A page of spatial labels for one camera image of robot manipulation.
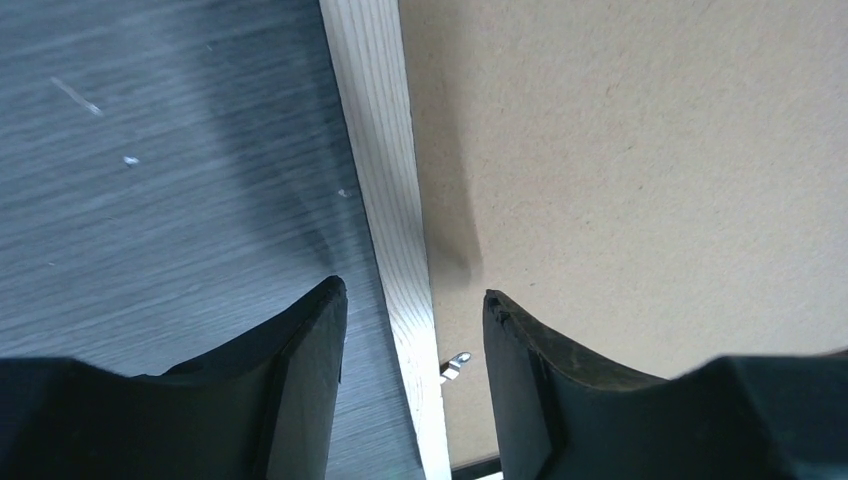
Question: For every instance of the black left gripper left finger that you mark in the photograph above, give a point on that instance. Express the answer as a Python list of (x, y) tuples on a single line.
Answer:
[(260, 406)]

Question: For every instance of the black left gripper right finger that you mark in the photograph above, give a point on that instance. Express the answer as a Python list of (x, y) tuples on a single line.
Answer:
[(564, 411)]

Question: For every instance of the brown cardboard backing board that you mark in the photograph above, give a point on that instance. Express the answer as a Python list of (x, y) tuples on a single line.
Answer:
[(661, 181)]

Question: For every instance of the light wooden picture frame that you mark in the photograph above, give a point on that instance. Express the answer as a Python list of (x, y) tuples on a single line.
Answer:
[(398, 65)]

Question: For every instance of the small metal turn clip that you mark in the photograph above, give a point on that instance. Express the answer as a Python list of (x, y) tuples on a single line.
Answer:
[(450, 370)]

